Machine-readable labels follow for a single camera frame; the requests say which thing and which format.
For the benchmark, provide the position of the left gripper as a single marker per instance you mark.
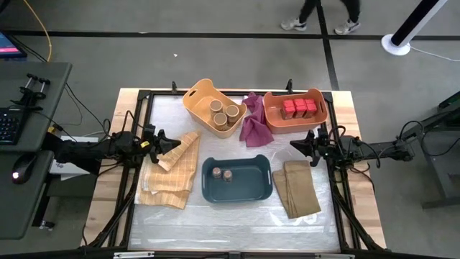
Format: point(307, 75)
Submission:
point(152, 144)

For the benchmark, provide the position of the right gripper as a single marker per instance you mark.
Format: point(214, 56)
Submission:
point(321, 149)

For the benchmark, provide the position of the orange plastic bin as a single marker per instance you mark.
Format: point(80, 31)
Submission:
point(287, 126)

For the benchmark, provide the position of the yellow plastic bin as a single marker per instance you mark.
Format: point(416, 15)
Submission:
point(199, 108)

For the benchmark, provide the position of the small brown-lid glass jar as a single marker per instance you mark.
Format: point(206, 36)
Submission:
point(216, 172)
point(227, 175)

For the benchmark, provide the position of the teal plastic bin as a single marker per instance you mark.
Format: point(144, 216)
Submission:
point(248, 183)

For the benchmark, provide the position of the cardboard cup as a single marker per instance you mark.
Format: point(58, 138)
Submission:
point(233, 112)

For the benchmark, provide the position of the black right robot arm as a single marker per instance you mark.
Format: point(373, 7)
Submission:
point(377, 149)

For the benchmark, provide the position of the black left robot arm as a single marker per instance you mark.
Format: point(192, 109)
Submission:
point(90, 151)

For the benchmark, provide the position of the yellow tag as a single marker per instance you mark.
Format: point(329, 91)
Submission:
point(145, 144)

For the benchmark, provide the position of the yellow checked cloth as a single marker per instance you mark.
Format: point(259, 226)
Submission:
point(172, 176)

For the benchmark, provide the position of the olive brown folded cloth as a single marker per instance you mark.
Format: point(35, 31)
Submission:
point(298, 190)

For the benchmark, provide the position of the magenta cloth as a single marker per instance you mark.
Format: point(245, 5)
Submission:
point(255, 129)

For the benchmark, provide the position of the clear plastic table sheet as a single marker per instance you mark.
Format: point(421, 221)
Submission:
point(223, 144)

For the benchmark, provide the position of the white printed box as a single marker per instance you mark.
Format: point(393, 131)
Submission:
point(66, 171)

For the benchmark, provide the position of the person's white sneaker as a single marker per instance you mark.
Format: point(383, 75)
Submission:
point(346, 28)
point(293, 24)

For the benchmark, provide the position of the white round base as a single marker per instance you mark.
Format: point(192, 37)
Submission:
point(390, 49)

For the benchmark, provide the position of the black metal equipment stand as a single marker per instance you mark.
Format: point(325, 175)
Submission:
point(436, 169)

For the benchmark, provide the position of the person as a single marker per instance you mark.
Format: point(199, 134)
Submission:
point(309, 9)

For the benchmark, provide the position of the dark grey desk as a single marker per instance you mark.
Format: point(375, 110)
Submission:
point(36, 90)

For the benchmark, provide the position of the desk caster wheel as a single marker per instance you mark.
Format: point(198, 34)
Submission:
point(46, 225)

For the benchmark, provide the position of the black clamp stand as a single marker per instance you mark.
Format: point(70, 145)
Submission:
point(32, 91)

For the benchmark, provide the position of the black computer mouse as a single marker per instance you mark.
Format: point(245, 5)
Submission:
point(23, 169)

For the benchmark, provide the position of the backlit black keyboard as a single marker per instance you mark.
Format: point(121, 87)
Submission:
point(9, 126)

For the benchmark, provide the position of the slim tower pole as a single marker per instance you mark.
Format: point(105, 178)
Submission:
point(417, 19)

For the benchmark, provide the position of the computer monitor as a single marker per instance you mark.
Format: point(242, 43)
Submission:
point(9, 46)

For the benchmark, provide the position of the black metal table frame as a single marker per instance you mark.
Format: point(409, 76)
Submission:
point(143, 95)

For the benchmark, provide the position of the black frame clamp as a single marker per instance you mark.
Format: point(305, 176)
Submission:
point(289, 85)
point(174, 86)

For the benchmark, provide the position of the silver metal bracket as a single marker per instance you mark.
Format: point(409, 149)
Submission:
point(334, 256)
point(133, 255)

